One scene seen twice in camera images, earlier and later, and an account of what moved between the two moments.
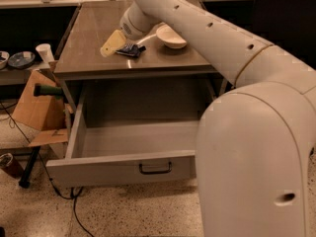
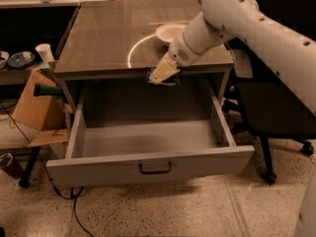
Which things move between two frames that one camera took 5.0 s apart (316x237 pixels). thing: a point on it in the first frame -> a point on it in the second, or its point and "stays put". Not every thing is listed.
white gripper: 125,26 -> 180,53
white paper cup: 45,52 stays put
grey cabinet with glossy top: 93,22 stays put
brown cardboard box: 43,113 stays put
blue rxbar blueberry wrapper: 131,49 -> 172,81
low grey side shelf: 20,76 stays put
